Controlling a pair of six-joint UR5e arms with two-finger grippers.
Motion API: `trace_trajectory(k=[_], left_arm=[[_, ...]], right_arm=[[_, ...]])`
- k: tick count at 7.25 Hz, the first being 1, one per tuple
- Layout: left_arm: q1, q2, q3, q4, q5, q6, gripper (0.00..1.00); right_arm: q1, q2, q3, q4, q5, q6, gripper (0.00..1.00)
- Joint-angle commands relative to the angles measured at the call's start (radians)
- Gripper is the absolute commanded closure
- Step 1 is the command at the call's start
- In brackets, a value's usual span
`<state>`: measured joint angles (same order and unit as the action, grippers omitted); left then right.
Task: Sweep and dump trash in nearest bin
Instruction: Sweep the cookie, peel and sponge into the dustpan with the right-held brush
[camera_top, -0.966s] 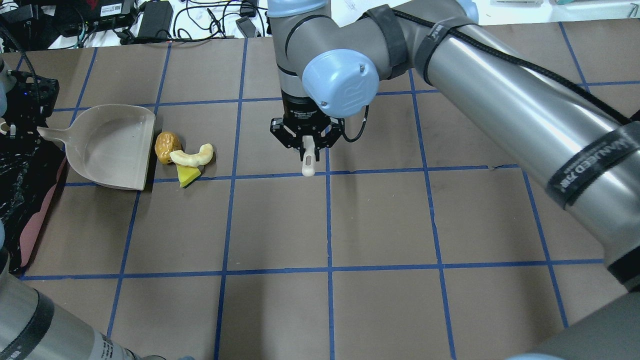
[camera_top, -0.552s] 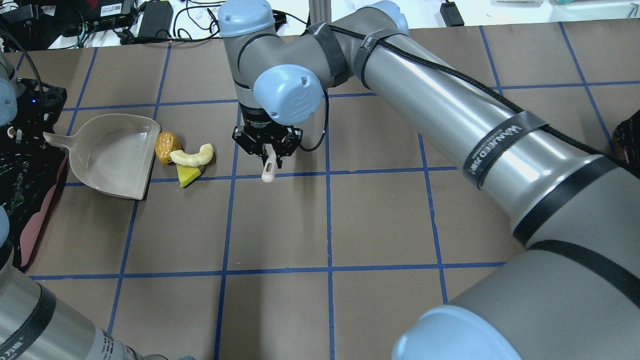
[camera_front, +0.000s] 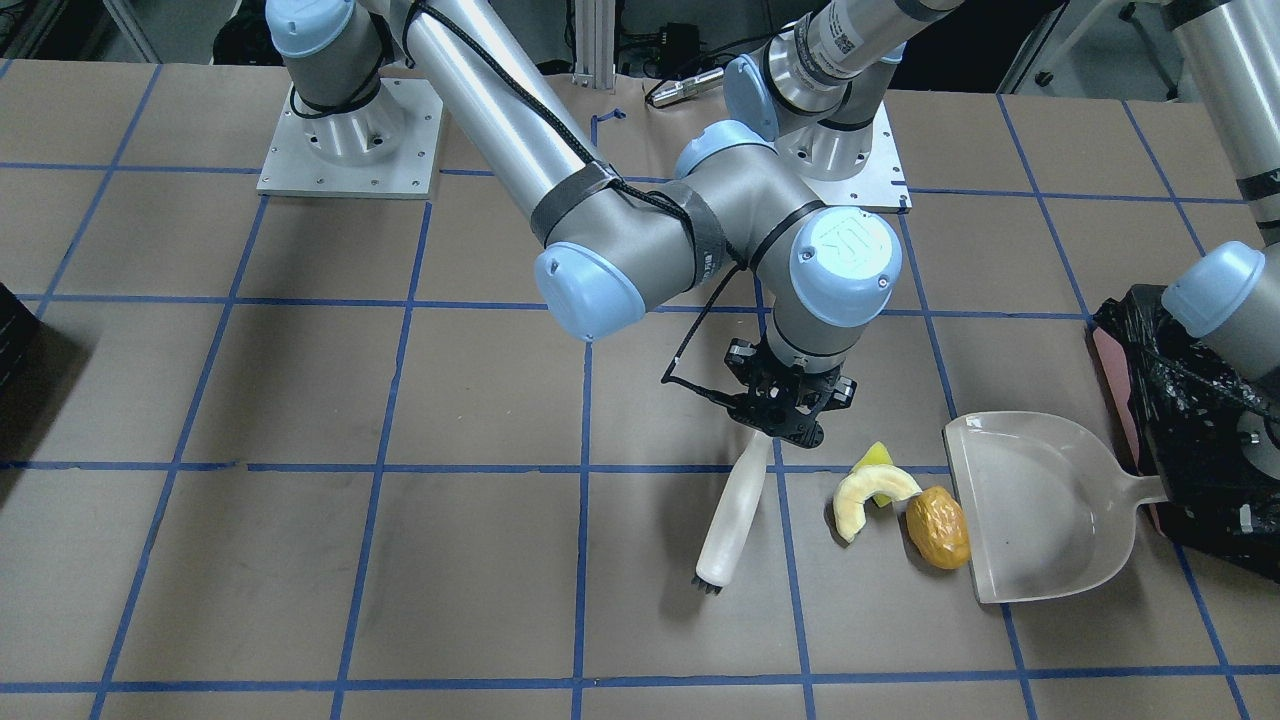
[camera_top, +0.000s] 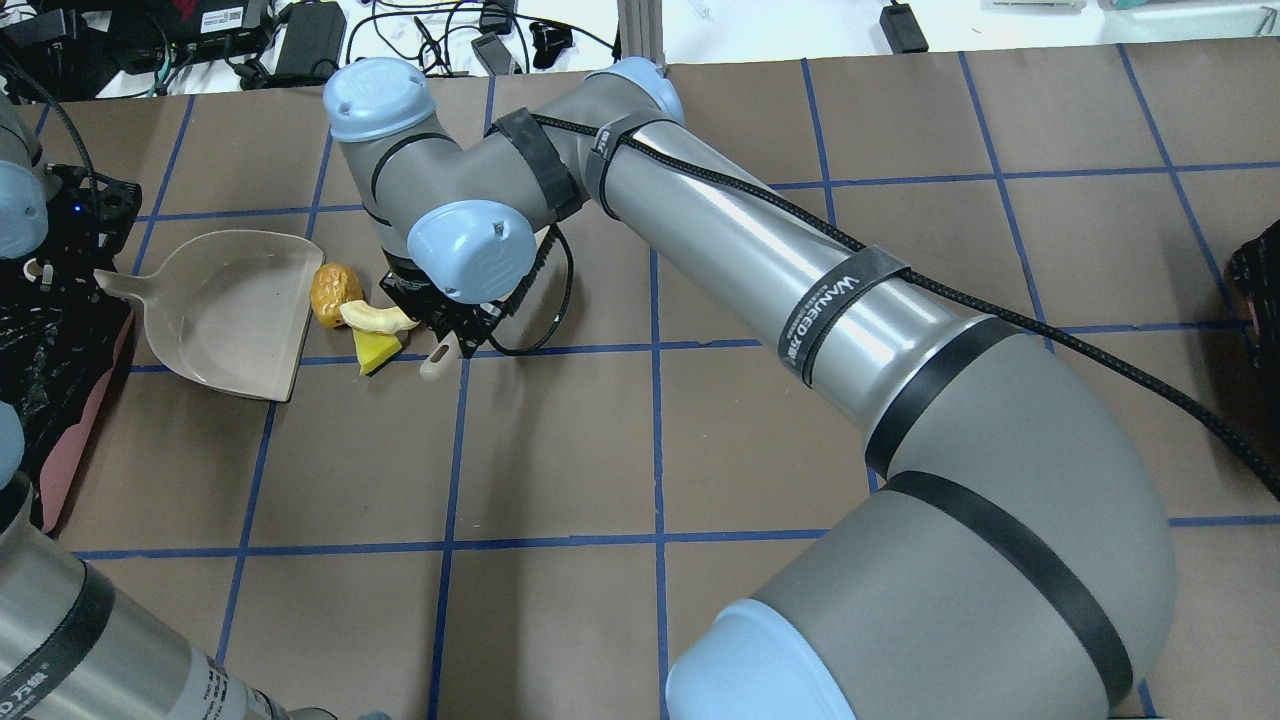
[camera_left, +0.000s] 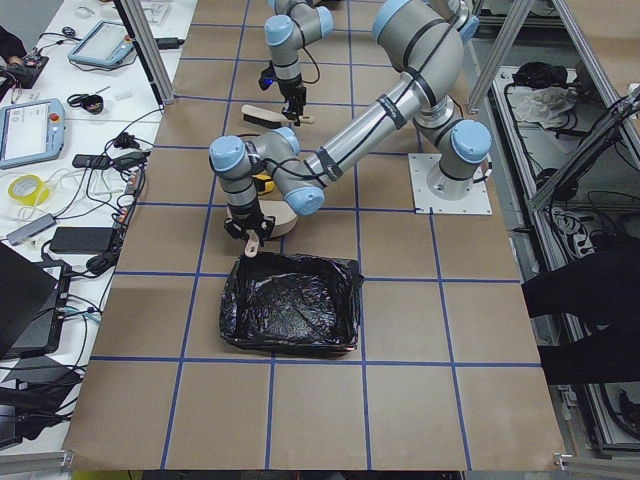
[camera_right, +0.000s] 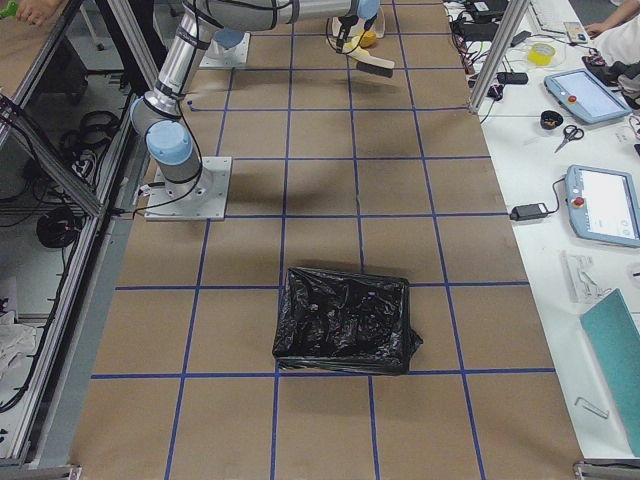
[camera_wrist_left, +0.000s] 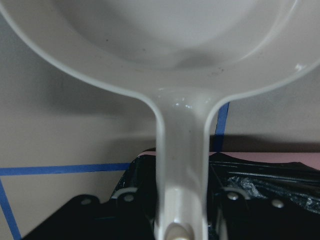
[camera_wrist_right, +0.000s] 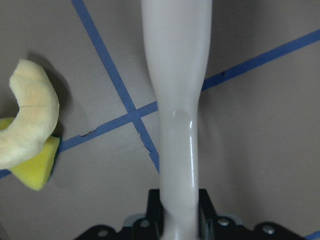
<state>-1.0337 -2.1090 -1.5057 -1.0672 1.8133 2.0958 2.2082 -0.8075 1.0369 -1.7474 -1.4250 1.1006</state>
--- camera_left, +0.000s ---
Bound beige plastic dustpan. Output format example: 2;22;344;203
224;200;299;258

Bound person in black clothing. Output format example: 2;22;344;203
522;245;639;385

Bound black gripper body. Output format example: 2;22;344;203
281;85;306;125
224;208;275;245

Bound blue teach pendant upper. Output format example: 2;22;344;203
67;20;134;70

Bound blue teach pendant lower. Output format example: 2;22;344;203
1;98;65;169

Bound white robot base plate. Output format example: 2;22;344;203
408;153;492;216

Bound black laptop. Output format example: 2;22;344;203
1;244;71;360

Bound blue teach pendant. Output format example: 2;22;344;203
1;98;65;169
67;20;134;70

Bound beige hand brush black bristles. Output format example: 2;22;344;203
241;105;315;128

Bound black lined trash bin left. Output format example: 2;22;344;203
219;252;364;357

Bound aluminium frame post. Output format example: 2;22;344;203
114;0;175;107

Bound black power brick on desk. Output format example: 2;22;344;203
49;227;114;254

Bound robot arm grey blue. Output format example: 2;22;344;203
258;1;334;126
209;1;492;255

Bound yellow tape roll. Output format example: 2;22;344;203
8;174;50;207

